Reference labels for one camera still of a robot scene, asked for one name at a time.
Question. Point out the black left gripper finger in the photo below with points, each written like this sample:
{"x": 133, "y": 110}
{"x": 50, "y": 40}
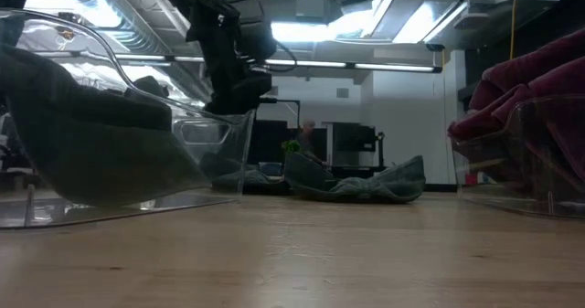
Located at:
{"x": 224, "y": 93}
{"x": 256, "y": 91}

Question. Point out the clear plastic bin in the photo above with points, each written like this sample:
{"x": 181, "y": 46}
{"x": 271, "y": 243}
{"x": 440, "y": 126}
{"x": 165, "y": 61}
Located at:
{"x": 219, "y": 171}
{"x": 503, "y": 198}

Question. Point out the small potted green plant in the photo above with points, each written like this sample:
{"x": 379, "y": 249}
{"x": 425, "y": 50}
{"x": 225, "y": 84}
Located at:
{"x": 290, "y": 146}

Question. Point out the person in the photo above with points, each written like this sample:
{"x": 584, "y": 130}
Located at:
{"x": 307, "y": 136}

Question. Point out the blue plastic box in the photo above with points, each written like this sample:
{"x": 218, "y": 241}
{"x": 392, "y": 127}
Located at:
{"x": 270, "y": 168}

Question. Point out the black cabinet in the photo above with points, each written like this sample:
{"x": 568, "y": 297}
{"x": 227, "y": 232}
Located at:
{"x": 354, "y": 136}

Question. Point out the black side table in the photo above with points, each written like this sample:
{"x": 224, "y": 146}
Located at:
{"x": 356, "y": 170}

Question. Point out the long ceiling light bar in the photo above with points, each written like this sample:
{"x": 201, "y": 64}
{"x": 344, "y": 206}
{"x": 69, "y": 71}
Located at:
{"x": 388, "y": 66}

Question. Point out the black stand pole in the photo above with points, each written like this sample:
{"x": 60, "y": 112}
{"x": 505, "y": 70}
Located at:
{"x": 380, "y": 148}

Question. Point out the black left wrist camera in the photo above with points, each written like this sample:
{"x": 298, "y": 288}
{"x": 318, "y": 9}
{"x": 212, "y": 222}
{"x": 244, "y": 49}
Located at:
{"x": 256, "y": 29}

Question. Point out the black gantry frame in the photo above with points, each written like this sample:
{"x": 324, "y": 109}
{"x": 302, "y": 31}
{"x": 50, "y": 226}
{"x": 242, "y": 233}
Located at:
{"x": 299, "y": 111}

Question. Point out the black aluminium table frame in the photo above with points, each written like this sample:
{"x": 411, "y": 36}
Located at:
{"x": 441, "y": 187}

